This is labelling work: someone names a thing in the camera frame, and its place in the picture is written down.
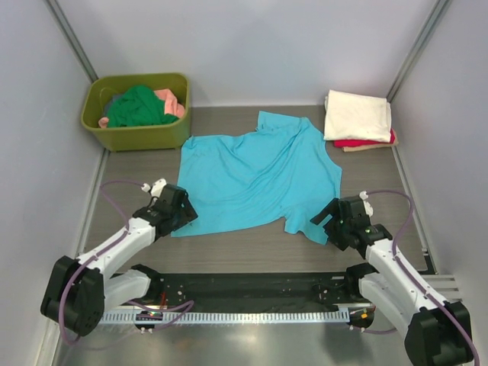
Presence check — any green t shirt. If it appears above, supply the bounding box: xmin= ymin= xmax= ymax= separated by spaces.
xmin=105 ymin=85 xmax=180 ymax=128

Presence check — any light blue t shirt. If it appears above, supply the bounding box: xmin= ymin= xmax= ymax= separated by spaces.
xmin=172 ymin=111 xmax=342 ymax=245

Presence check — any right aluminium frame post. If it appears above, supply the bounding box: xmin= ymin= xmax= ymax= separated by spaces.
xmin=387 ymin=0 xmax=452 ymax=104

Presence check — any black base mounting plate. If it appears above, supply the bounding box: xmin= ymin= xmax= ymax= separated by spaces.
xmin=142 ymin=272 xmax=368 ymax=313

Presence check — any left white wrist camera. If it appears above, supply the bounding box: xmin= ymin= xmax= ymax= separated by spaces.
xmin=141 ymin=178 xmax=167 ymax=197

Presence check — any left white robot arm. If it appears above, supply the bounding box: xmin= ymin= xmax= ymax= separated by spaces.
xmin=40 ymin=179 xmax=197 ymax=337

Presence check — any folded red t shirt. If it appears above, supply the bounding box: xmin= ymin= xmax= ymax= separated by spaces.
xmin=333 ymin=128 xmax=397 ymax=149

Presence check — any left aluminium frame post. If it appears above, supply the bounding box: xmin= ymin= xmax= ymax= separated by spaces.
xmin=44 ymin=0 xmax=98 ymax=82

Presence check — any white slotted cable duct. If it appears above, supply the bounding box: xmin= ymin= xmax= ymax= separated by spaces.
xmin=100 ymin=308 xmax=350 ymax=326

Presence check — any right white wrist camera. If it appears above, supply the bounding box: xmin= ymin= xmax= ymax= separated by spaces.
xmin=359 ymin=191 xmax=374 ymax=217

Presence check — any folded tan t shirt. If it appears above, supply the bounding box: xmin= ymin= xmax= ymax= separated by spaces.
xmin=341 ymin=130 xmax=400 ymax=153

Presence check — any aluminium frame post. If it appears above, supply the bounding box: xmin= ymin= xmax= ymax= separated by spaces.
xmin=387 ymin=0 xmax=452 ymax=104
xmin=44 ymin=0 xmax=98 ymax=82

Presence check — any salmon pink t shirt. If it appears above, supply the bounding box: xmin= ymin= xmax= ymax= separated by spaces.
xmin=98 ymin=88 xmax=187 ymax=128

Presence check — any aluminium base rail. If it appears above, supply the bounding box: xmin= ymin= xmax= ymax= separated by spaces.
xmin=422 ymin=274 xmax=459 ymax=294

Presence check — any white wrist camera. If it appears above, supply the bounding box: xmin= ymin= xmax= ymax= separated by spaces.
xmin=141 ymin=178 xmax=167 ymax=197
xmin=359 ymin=191 xmax=374 ymax=217

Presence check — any olive green plastic bin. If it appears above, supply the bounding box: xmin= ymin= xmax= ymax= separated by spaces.
xmin=81 ymin=72 xmax=191 ymax=152

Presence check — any folded cream t shirt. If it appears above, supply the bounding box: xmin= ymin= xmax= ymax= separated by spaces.
xmin=324 ymin=90 xmax=392 ymax=143

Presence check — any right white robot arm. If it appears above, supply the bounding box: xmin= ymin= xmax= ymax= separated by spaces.
xmin=311 ymin=191 xmax=480 ymax=365

